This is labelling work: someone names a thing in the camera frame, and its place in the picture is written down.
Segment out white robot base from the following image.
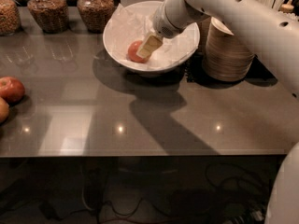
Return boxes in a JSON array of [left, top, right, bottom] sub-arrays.
[[264, 143, 299, 224]]

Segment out glass jar of grains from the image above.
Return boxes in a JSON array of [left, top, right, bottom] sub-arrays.
[[77, 0, 114, 33], [27, 0, 69, 34]]

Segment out white ceramic bowl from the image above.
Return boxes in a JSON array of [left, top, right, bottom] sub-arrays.
[[102, 0, 201, 77]]

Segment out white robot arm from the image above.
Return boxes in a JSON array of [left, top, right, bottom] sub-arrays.
[[137, 0, 299, 98]]

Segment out right glass jar of grains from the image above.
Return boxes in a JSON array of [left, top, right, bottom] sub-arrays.
[[77, 0, 114, 33]]

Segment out red apple on table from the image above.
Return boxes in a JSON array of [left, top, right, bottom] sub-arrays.
[[0, 77, 25, 104]]

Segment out white cable under table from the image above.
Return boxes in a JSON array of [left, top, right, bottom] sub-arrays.
[[79, 165, 96, 213]]

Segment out middle glass jar of grains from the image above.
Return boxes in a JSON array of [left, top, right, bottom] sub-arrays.
[[27, 0, 69, 34]]

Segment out orange-red apple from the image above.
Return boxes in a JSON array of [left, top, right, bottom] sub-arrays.
[[127, 40, 149, 63]]

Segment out yellow-green apple at edge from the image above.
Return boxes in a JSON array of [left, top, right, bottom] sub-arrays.
[[0, 97, 9, 123]]

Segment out rear stack paper bowls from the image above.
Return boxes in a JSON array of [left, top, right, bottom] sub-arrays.
[[198, 18, 211, 53]]

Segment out white paper liner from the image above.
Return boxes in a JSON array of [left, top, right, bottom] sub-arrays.
[[106, 3, 199, 68]]

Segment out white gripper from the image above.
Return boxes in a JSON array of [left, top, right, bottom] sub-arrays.
[[136, 0, 207, 59]]

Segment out left glass jar of cereal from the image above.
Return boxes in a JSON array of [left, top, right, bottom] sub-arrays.
[[0, 0, 21, 35]]

